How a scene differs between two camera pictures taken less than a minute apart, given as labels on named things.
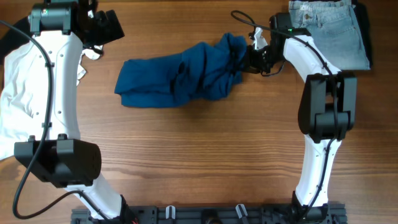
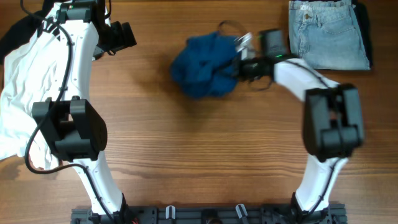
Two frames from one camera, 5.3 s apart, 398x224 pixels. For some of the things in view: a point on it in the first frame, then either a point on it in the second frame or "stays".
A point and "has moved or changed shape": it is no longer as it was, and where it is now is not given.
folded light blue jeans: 335,28 stays
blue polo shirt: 206,71 has moved or changed shape
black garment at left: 13,38 stays
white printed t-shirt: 23,98 stays
